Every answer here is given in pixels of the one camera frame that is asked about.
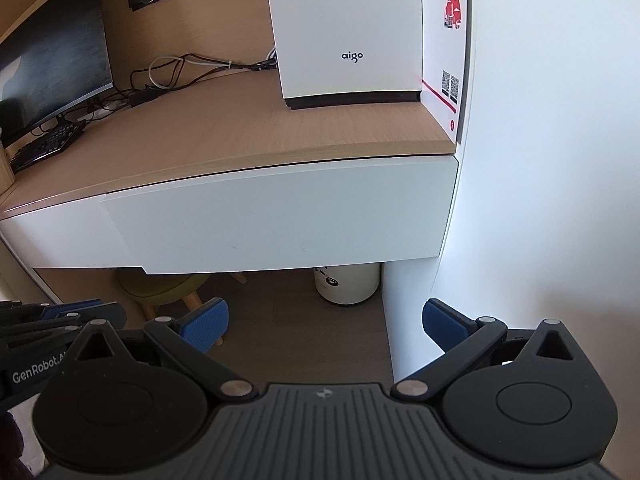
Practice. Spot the dark cloth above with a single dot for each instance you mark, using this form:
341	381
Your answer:
9	445

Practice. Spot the white box with red print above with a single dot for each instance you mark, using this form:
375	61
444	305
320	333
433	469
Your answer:
445	50

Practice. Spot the white desk drawer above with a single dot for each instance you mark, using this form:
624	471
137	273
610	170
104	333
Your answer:
280	215

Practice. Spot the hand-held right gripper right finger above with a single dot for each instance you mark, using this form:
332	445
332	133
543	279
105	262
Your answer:
444	324

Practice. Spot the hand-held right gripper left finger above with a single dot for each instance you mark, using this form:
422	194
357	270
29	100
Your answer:
206	326

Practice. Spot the black keyboard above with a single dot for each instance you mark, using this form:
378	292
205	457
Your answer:
47	146

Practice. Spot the black rounded object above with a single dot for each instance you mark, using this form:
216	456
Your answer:
11	120

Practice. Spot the light wooden box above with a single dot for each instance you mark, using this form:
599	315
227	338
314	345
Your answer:
5	165

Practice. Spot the white computer case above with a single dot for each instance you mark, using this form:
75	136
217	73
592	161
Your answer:
345	25

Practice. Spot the white waste bin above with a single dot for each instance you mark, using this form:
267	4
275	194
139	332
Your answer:
347	284

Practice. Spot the green stool with wooden legs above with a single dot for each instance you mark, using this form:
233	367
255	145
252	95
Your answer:
160	287

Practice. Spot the black power adapter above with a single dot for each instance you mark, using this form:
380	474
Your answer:
145	96

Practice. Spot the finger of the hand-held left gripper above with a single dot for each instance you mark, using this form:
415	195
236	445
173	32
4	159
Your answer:
80	312
40	334

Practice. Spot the black computer monitor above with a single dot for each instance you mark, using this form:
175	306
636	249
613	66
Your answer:
50	60

